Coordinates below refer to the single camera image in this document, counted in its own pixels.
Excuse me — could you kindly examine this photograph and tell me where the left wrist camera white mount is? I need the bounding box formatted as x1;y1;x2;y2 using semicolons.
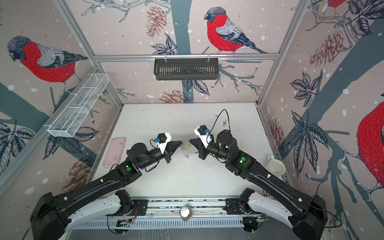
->
154;133;172;154

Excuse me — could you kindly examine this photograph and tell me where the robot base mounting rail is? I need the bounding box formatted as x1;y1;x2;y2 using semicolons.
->
71;196;271;232

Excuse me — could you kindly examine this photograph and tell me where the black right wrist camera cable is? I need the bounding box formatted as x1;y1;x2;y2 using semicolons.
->
208;109;232;136

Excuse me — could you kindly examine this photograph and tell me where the dark grey hanging shelf basket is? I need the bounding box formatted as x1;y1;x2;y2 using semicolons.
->
154;58;219;81

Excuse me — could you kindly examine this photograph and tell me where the pink rectangular tray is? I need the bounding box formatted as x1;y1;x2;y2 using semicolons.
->
102;137;126;169

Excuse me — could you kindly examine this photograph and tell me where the white wire mesh basket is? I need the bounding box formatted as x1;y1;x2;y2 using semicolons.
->
48;73;110;138

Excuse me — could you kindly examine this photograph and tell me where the white ceramic mug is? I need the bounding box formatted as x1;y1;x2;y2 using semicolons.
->
267;155;286;177

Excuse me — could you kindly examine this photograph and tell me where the round silver knob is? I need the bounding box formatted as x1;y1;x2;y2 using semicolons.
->
179;206;192;221

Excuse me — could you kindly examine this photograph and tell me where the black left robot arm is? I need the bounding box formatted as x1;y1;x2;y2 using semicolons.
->
30;141;183;240

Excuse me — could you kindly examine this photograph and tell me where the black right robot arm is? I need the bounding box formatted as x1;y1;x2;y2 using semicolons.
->
189;125;328;240

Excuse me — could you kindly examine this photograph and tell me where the silver metal keyring carabiner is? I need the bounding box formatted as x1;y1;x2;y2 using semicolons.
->
180;144;189;159

